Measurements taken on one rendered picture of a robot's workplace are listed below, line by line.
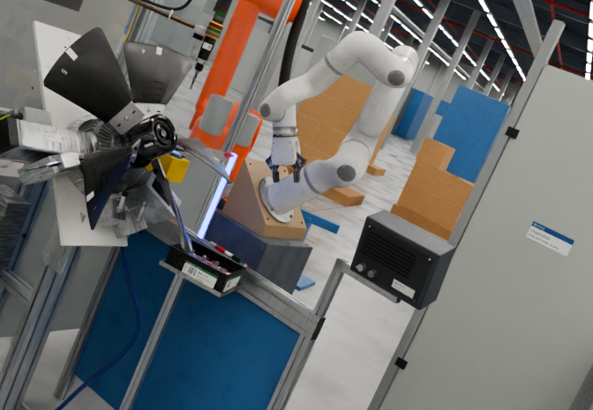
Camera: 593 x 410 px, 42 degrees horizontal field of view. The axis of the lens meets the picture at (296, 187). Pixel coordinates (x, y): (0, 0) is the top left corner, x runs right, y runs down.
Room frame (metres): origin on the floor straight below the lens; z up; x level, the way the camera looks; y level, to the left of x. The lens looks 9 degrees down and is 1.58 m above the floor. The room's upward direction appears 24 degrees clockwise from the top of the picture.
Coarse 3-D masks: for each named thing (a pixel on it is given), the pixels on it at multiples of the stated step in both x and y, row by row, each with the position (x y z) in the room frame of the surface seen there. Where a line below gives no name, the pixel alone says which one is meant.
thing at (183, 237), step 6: (168, 180) 2.18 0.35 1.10; (162, 186) 2.24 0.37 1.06; (168, 186) 2.16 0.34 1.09; (168, 192) 2.21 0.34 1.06; (168, 198) 2.25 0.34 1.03; (174, 198) 2.16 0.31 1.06; (174, 204) 2.13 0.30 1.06; (174, 210) 2.23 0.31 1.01; (180, 216) 2.17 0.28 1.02; (180, 222) 2.13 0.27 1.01; (180, 228) 2.10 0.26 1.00; (180, 234) 2.09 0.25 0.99; (186, 234) 2.21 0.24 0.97; (180, 240) 2.08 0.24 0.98; (186, 240) 2.15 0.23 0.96; (186, 246) 2.12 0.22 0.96
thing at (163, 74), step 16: (128, 48) 2.37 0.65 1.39; (128, 64) 2.34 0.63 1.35; (144, 64) 2.36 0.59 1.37; (160, 64) 2.38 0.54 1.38; (176, 64) 2.42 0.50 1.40; (144, 80) 2.32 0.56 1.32; (160, 80) 2.34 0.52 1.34; (176, 80) 2.37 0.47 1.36; (144, 96) 2.29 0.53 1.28; (160, 96) 2.30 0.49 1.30
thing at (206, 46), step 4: (208, 36) 2.28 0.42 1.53; (204, 40) 2.28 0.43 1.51; (208, 40) 2.28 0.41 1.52; (212, 40) 2.28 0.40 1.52; (204, 44) 2.28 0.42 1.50; (208, 44) 2.28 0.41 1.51; (212, 44) 2.28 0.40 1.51; (200, 48) 2.28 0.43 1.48; (204, 48) 2.28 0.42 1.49; (208, 48) 2.28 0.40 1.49; (212, 48) 2.29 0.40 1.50; (200, 52) 2.28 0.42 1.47; (204, 52) 2.28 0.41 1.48; (208, 52) 2.28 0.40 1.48; (200, 56) 2.28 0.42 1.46; (204, 56) 2.28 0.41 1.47; (208, 56) 2.29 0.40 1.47; (196, 64) 2.28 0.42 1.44; (200, 64) 2.28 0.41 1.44; (196, 68) 2.28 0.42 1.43; (200, 68) 2.28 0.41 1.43
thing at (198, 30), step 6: (198, 30) 2.27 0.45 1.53; (204, 30) 2.28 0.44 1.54; (192, 36) 2.27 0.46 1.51; (198, 36) 2.27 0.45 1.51; (204, 36) 2.30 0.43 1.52; (198, 42) 2.28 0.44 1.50; (192, 48) 2.28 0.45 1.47; (198, 48) 2.28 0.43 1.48; (192, 54) 2.28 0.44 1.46; (198, 60) 2.26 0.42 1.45; (204, 60) 2.28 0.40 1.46; (210, 66) 2.28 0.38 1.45
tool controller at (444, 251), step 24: (384, 216) 2.29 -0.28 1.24; (360, 240) 2.27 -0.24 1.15; (384, 240) 2.22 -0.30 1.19; (408, 240) 2.18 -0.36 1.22; (432, 240) 2.22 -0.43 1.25; (360, 264) 2.26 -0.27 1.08; (384, 264) 2.23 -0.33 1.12; (408, 264) 2.18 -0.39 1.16; (432, 264) 2.14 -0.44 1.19; (384, 288) 2.23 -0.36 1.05; (408, 288) 2.19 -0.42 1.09; (432, 288) 2.19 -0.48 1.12
